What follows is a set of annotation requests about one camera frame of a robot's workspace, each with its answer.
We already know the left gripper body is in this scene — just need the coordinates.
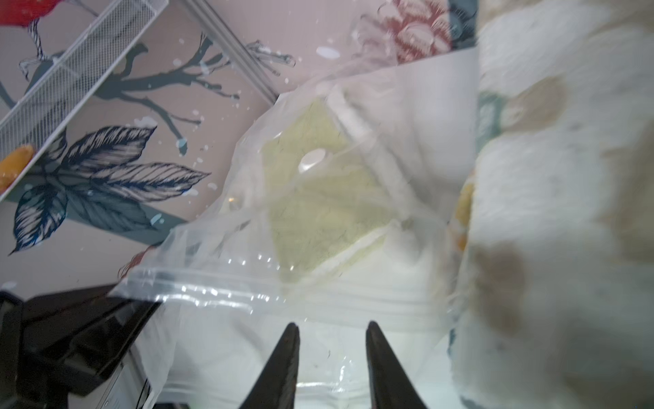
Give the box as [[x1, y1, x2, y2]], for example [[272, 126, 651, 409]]
[[1, 286, 158, 408]]

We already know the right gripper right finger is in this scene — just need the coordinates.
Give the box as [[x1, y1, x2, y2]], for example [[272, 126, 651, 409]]
[[365, 321, 427, 409]]

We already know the white mesh wall basket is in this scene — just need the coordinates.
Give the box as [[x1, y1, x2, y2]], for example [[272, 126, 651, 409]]
[[1, 1, 168, 163]]

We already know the white bear print blanket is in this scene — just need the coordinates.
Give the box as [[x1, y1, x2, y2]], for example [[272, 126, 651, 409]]
[[449, 1, 653, 408]]

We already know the pale green fleece blanket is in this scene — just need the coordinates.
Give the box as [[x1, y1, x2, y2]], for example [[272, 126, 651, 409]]
[[261, 99, 399, 284]]

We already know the orange item in basket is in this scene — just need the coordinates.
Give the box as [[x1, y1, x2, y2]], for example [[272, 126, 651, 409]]
[[0, 145, 35, 194]]

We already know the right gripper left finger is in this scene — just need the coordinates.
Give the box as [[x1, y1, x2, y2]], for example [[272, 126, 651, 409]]
[[239, 323, 301, 409]]

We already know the clear plastic vacuum bag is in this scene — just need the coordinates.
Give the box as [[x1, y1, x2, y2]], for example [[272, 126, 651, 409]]
[[114, 49, 479, 408]]

